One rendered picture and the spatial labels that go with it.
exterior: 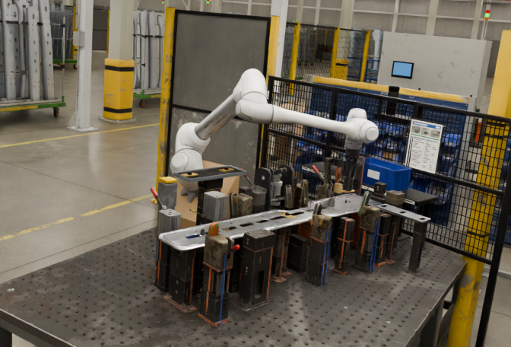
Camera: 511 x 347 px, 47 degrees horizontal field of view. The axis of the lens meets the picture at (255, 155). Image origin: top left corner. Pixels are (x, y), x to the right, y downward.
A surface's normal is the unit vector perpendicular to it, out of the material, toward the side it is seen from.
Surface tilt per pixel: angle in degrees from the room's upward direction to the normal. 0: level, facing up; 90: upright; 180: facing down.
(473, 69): 90
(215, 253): 90
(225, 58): 90
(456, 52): 90
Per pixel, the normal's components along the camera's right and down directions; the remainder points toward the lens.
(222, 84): -0.54, 0.16
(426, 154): -0.73, 0.08
